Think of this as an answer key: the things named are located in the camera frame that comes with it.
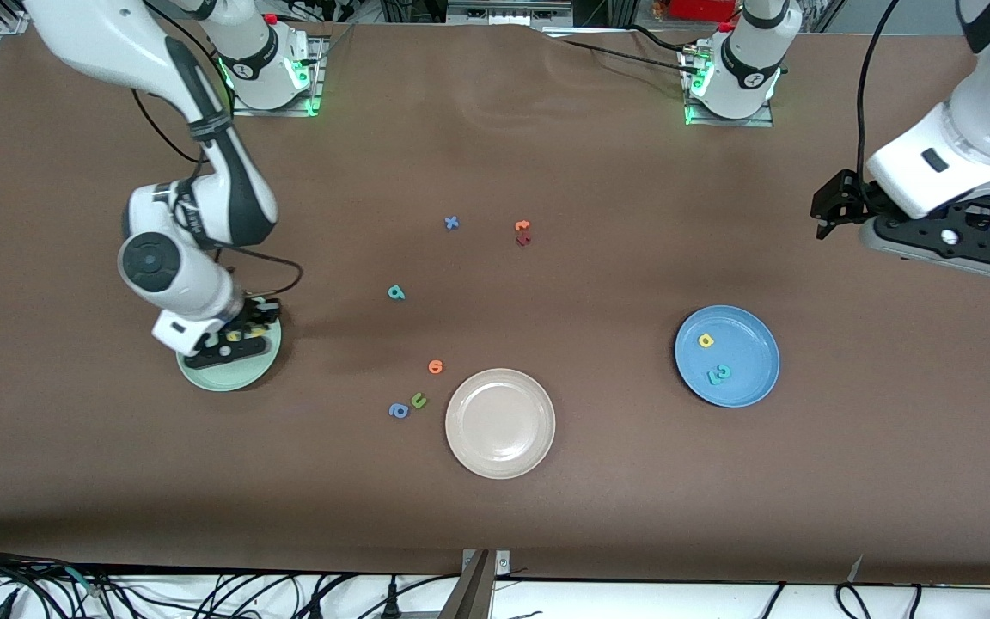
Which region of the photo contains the beige plate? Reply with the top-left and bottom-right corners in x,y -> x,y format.
445,368 -> 557,480

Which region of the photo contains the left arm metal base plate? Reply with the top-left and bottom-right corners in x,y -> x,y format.
684,43 -> 775,128

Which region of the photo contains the red box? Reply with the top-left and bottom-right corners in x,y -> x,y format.
667,0 -> 741,22

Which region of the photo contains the green plate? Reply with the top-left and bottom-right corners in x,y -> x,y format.
177,314 -> 283,393

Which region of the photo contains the brown table cover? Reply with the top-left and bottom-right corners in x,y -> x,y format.
0,15 -> 990,585

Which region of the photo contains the aluminium profile beam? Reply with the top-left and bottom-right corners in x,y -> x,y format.
439,550 -> 496,619

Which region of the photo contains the grey metal frame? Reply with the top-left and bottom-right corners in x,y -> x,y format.
448,0 -> 573,27

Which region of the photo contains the small metal mounting plate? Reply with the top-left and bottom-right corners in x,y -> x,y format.
462,549 -> 511,575

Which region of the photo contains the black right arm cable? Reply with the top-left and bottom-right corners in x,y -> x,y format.
130,0 -> 304,300

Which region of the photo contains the blue plate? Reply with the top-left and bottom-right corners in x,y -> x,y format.
675,305 -> 781,409

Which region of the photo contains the black base cable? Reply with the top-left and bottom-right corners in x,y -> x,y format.
538,24 -> 706,77

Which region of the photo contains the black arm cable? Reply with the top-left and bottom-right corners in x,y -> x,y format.
856,0 -> 901,186
130,0 -> 304,300

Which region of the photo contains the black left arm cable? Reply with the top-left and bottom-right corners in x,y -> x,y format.
856,0 -> 901,186

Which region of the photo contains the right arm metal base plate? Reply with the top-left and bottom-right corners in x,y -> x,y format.
231,34 -> 328,117

